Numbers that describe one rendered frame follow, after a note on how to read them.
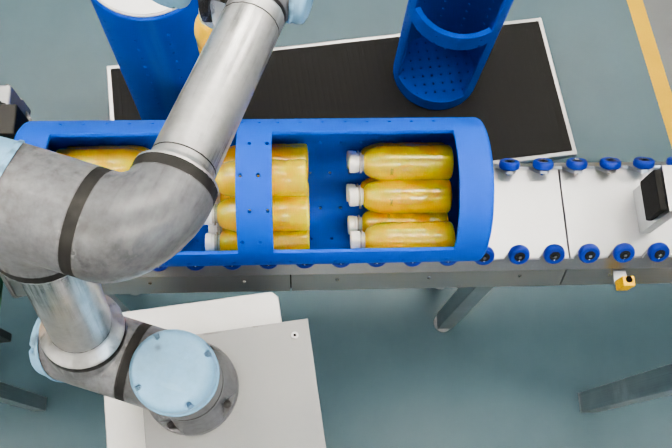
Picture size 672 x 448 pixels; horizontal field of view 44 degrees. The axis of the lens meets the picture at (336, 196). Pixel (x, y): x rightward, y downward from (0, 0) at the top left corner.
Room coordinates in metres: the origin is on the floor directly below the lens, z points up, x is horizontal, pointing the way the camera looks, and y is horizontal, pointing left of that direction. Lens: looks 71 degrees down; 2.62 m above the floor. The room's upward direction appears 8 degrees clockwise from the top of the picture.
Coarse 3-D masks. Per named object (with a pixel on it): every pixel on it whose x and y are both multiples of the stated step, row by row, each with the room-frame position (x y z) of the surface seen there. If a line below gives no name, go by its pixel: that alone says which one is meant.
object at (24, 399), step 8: (0, 384) 0.14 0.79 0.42; (0, 392) 0.12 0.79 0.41; (8, 392) 0.13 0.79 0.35; (16, 392) 0.13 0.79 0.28; (24, 392) 0.14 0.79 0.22; (0, 400) 0.10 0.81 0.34; (8, 400) 0.11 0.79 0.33; (16, 400) 0.11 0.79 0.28; (24, 400) 0.12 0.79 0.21; (32, 400) 0.12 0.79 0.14; (40, 400) 0.13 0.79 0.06; (24, 408) 0.10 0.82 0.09; (32, 408) 0.10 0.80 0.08; (40, 408) 0.11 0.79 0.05
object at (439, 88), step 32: (416, 0) 1.29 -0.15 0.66; (448, 0) 1.49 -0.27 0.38; (480, 0) 1.46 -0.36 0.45; (512, 0) 1.28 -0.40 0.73; (416, 32) 1.46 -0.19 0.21; (448, 32) 1.23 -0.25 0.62; (480, 32) 1.24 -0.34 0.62; (416, 64) 1.37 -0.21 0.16; (448, 64) 1.38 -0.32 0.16; (480, 64) 1.26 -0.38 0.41; (416, 96) 1.22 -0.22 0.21; (448, 96) 1.27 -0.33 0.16
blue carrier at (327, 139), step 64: (64, 128) 0.56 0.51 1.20; (128, 128) 0.57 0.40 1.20; (256, 128) 0.61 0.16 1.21; (320, 128) 0.62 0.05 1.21; (384, 128) 0.64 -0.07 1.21; (448, 128) 0.66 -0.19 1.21; (256, 192) 0.48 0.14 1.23; (320, 192) 0.58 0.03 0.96; (192, 256) 0.37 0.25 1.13; (256, 256) 0.39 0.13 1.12; (320, 256) 0.40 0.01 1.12; (384, 256) 0.42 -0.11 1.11; (448, 256) 0.44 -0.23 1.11
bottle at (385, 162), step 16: (416, 144) 0.66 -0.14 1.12; (448, 144) 0.67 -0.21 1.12; (368, 160) 0.61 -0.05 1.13; (384, 160) 0.61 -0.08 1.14; (400, 160) 0.61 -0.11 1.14; (416, 160) 0.62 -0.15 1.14; (432, 160) 0.62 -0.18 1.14; (448, 160) 0.62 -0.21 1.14; (384, 176) 0.58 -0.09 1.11; (400, 176) 0.59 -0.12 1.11; (416, 176) 0.59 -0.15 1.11; (432, 176) 0.60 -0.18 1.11; (448, 176) 0.60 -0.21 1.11
